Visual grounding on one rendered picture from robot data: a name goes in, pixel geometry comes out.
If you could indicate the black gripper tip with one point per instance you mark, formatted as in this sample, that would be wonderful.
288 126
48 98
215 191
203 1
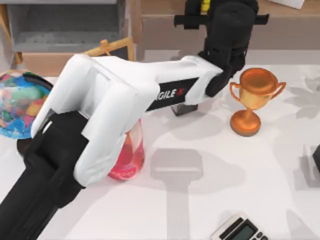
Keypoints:
317 158

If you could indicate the wooden stick frame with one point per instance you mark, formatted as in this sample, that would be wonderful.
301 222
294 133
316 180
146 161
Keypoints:
117 45

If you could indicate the grey cabinet with wooden frame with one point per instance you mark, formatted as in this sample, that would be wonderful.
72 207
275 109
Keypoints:
62 27

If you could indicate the yellow and black object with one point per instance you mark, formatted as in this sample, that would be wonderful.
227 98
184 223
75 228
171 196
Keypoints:
206 4

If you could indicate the dark grey block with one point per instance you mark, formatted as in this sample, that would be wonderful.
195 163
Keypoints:
186 110

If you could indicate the bronze trophy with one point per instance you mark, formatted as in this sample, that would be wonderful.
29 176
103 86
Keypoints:
255 95

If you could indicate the wooden cupboard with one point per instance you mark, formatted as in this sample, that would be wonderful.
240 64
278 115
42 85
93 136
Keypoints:
287 30

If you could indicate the grey calculator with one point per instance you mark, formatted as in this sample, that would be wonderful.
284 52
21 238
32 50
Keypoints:
240 228

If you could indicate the colourful globe on black stand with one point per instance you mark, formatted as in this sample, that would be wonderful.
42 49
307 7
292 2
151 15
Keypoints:
20 105

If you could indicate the pink transparent flask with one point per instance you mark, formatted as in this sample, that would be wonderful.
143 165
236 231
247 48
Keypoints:
132 155

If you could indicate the white sheet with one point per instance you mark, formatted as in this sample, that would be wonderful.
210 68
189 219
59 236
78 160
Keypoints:
287 3

